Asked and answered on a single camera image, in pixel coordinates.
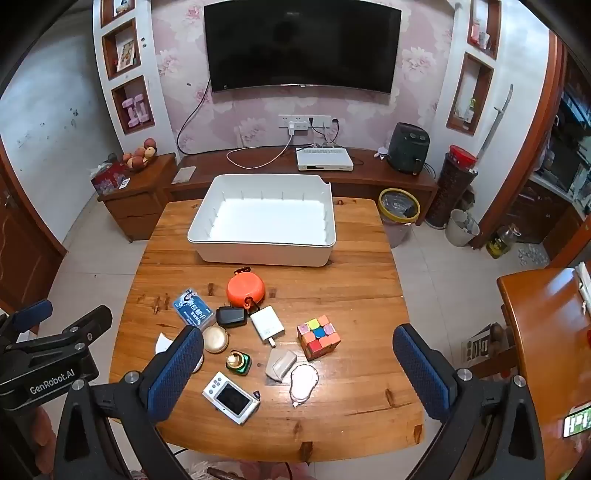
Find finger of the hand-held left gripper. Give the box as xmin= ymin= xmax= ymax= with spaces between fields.
xmin=0 ymin=299 xmax=53 ymax=344
xmin=9 ymin=305 xmax=113 ymax=358

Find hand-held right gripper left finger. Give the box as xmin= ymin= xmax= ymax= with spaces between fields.
xmin=54 ymin=325 xmax=205 ymax=480

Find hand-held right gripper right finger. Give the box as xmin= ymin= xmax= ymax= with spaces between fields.
xmin=392 ymin=323 xmax=546 ymax=480

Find gold round compact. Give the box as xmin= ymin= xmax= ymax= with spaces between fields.
xmin=203 ymin=324 xmax=230 ymax=354

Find blue card pack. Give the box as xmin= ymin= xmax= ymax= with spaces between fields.
xmin=172 ymin=288 xmax=217 ymax=329

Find green and gold small box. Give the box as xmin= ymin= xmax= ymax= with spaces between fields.
xmin=225 ymin=351 xmax=253 ymax=376

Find white digital camera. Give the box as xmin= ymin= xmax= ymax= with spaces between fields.
xmin=202 ymin=371 xmax=260 ymax=425

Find black charger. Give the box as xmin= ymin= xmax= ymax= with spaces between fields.
xmin=216 ymin=305 xmax=247 ymax=328

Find white charger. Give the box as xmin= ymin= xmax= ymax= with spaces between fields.
xmin=250 ymin=308 xmax=287 ymax=348

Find beige small case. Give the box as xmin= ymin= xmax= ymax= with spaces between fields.
xmin=264 ymin=348 xmax=297 ymax=381

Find orange round case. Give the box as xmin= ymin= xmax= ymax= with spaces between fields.
xmin=226 ymin=268 xmax=267 ymax=311

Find colourful puzzle cube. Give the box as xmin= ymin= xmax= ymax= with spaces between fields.
xmin=297 ymin=315 xmax=342 ymax=361

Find pink oval pouch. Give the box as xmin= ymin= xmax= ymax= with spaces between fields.
xmin=289 ymin=364 xmax=320 ymax=408

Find white storage bin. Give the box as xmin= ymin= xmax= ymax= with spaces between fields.
xmin=187 ymin=174 xmax=337 ymax=267

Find person's left hand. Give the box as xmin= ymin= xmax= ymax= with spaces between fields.
xmin=31 ymin=411 xmax=57 ymax=462

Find printed cardboard box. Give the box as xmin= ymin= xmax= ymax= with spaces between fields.
xmin=462 ymin=323 xmax=506 ymax=370

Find wooden door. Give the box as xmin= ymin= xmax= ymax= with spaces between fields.
xmin=0 ymin=143 xmax=68 ymax=315

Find wooden side cabinet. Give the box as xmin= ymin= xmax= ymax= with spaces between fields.
xmin=97 ymin=153 xmax=178 ymax=243

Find yellow-rimmed trash bin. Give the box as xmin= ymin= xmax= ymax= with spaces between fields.
xmin=378 ymin=188 xmax=421 ymax=250

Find white bucket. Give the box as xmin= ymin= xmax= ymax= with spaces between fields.
xmin=445 ymin=209 xmax=483 ymax=247

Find oil bottle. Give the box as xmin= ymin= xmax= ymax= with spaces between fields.
xmin=486 ymin=224 xmax=520 ymax=259

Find red tissue box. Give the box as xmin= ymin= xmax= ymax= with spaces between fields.
xmin=90 ymin=164 xmax=130 ymax=195

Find smartphone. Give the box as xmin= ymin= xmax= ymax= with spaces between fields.
xmin=563 ymin=401 xmax=591 ymax=438

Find pile of small white lumps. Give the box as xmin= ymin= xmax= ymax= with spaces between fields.
xmin=517 ymin=247 xmax=550 ymax=266

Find tall cylinder with red lid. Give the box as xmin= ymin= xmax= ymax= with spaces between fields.
xmin=425 ymin=144 xmax=478 ymax=229

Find fruit bowl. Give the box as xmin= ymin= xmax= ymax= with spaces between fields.
xmin=121 ymin=137 xmax=158 ymax=169

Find wooden television console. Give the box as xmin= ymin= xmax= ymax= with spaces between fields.
xmin=164 ymin=147 xmax=439 ymax=204

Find dark air fryer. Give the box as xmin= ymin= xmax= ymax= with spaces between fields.
xmin=387 ymin=122 xmax=431 ymax=175

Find white set-top box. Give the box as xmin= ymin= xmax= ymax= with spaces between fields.
xmin=295 ymin=147 xmax=354 ymax=171

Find sheathed sword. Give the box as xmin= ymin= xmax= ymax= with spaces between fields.
xmin=475 ymin=84 xmax=514 ymax=160

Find pink and white cups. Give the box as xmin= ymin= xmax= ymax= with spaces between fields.
xmin=471 ymin=18 xmax=490 ymax=49

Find black television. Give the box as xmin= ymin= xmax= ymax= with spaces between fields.
xmin=204 ymin=0 xmax=402 ymax=93

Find white cable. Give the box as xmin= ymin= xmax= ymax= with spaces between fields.
xmin=226 ymin=129 xmax=296 ymax=169

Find black television cable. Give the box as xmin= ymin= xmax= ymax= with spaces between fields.
xmin=177 ymin=78 xmax=213 ymax=155

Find black outlet cables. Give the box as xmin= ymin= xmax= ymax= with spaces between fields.
xmin=309 ymin=117 xmax=343 ymax=148

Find wall power outlet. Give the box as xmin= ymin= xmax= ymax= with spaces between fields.
xmin=278 ymin=115 xmax=332 ymax=131

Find picture frame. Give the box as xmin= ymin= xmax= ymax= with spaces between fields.
xmin=115 ymin=33 xmax=138 ymax=72

